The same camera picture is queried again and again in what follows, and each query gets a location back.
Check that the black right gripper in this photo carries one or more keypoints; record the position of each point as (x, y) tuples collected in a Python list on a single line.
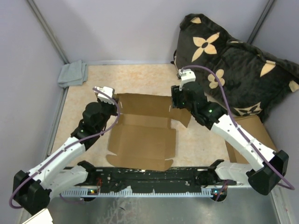
[(175, 97)]

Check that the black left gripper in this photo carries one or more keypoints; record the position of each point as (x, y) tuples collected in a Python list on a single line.
[(113, 106)]

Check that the brown cardboard box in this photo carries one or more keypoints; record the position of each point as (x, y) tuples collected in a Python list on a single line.
[(143, 137)]

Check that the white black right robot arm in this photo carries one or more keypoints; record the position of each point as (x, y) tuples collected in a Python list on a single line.
[(265, 167)]

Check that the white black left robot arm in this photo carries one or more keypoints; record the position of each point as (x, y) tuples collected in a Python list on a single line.
[(33, 190)]

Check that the grey folded cloth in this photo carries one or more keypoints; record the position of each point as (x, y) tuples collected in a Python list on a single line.
[(73, 74)]

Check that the black flower pattern cushion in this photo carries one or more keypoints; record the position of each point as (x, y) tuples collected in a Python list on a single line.
[(252, 81)]

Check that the stack of flat cardboard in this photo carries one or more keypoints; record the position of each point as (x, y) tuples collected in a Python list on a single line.
[(254, 126)]

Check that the white board corner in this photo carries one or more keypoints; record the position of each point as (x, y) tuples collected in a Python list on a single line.
[(42, 217)]

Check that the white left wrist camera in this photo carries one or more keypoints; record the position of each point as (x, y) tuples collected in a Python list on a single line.
[(104, 94)]

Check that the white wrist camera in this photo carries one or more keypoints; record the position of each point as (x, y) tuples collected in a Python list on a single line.
[(186, 75), (104, 94)]

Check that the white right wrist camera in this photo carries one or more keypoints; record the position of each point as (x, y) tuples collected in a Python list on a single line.
[(186, 75)]

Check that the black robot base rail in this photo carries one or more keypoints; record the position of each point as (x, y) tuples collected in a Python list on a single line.
[(176, 181)]

